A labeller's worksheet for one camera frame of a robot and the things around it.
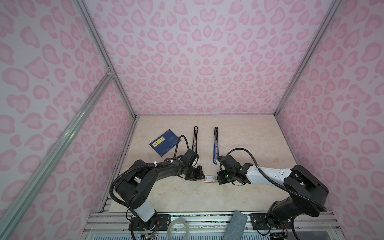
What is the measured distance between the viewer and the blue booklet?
102cm

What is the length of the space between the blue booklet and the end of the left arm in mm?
277

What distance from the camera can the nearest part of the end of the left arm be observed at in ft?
2.23
